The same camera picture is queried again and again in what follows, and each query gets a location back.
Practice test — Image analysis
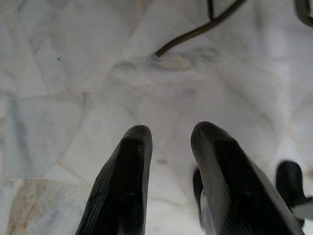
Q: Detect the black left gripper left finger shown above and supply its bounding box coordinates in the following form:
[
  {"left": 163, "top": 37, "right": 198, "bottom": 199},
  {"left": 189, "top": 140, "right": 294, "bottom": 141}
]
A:
[{"left": 74, "top": 124, "right": 154, "bottom": 235}]

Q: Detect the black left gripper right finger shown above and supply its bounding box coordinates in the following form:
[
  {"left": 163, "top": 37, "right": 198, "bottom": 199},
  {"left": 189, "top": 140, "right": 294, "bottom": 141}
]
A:
[{"left": 190, "top": 121, "right": 305, "bottom": 235}]

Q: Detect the black robot left foot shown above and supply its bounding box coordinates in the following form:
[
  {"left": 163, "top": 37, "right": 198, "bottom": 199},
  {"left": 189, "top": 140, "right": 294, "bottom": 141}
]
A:
[{"left": 192, "top": 160, "right": 313, "bottom": 235}]

